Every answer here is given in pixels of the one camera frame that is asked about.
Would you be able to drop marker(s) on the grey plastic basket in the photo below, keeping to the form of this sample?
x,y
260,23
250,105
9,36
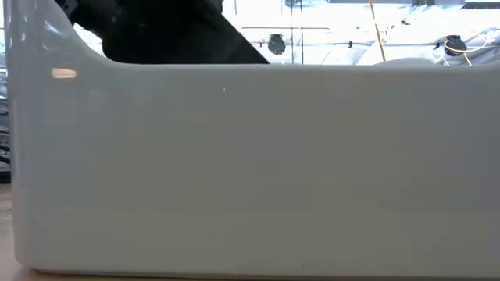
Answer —
x,y
250,175

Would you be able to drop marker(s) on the black round floor puck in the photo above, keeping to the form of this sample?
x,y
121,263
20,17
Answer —
x,y
276,43
453,43

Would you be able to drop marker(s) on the thin dark vertical pole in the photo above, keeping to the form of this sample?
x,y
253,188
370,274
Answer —
x,y
302,31

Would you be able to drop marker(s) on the wooden chopstick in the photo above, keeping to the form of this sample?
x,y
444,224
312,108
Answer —
x,y
377,31

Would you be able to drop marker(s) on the black aluminium table frame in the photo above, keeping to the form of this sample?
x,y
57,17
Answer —
x,y
4,177

